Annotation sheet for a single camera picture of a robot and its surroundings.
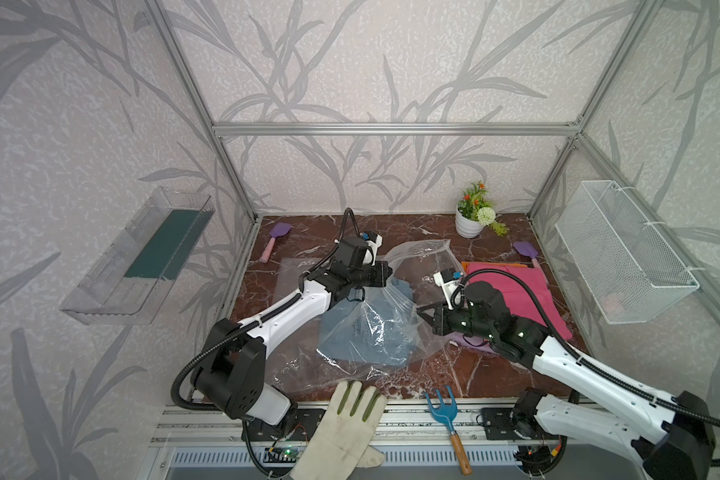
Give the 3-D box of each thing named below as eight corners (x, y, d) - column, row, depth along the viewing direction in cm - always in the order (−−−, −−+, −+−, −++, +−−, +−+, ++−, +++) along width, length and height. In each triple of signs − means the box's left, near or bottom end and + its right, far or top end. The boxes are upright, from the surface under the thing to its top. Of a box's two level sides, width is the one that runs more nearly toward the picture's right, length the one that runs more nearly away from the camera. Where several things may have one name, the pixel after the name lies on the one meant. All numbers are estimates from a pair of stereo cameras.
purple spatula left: (254, 259, 110) (252, 255, 108) (280, 225, 121) (278, 221, 119) (266, 263, 109) (264, 259, 107) (291, 228, 120) (290, 224, 118)
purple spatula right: (536, 269, 107) (538, 265, 105) (513, 246, 114) (515, 242, 112) (545, 264, 108) (548, 260, 107) (522, 242, 115) (525, 238, 113)
